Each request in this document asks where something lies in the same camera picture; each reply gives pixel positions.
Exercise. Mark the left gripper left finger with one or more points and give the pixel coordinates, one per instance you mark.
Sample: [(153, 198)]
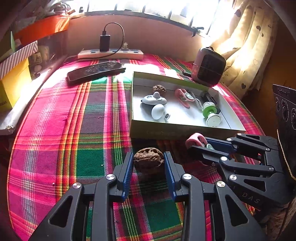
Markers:
[(67, 220)]

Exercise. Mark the white power strip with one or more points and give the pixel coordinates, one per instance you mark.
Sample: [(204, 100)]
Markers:
[(111, 54)]

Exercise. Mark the cream heart curtain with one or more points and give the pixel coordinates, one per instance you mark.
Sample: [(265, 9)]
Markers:
[(243, 32)]

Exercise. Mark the green white cardboard tray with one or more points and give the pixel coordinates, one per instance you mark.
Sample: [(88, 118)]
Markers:
[(183, 121)]

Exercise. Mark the black smartphone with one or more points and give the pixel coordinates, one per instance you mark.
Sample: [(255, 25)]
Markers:
[(94, 72)]

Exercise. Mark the large brown walnut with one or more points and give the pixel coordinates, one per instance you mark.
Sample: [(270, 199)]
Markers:
[(149, 161)]

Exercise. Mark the pink black mini heater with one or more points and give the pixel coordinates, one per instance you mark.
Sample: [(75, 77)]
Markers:
[(208, 67)]

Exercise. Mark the pink cable clip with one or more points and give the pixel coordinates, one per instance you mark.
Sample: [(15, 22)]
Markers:
[(197, 139), (184, 97)]

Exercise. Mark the white panda toy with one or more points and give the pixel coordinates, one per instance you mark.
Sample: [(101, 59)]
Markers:
[(154, 99)]

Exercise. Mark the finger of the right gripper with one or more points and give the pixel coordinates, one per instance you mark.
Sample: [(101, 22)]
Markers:
[(252, 146), (223, 162)]

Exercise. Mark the striped box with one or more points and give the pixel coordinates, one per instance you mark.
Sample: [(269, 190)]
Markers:
[(7, 65)]

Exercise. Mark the plaid tablecloth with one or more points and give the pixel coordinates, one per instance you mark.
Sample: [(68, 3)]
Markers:
[(78, 134)]

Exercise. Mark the green white suction holder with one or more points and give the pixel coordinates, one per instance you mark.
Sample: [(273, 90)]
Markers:
[(209, 111)]

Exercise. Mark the orange tray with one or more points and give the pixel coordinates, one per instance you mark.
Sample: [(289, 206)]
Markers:
[(42, 28)]

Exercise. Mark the yellow box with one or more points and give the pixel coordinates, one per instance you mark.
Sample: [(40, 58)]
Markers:
[(13, 84)]

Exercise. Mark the small figurine on strip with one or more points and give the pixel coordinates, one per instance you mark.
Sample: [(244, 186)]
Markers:
[(125, 46)]

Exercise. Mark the green box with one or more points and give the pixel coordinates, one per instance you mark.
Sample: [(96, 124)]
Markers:
[(7, 47)]

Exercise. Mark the right black camera box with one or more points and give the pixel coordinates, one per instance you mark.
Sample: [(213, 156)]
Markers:
[(285, 110)]

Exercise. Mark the black battery pack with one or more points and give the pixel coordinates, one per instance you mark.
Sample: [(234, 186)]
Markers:
[(207, 98)]

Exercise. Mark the black charger adapter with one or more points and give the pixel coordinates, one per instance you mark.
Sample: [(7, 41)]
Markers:
[(104, 42)]

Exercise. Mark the small walnut in tray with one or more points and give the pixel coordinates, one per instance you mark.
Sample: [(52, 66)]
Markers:
[(160, 89)]

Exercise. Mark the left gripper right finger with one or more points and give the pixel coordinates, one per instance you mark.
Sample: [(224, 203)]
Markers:
[(230, 220)]

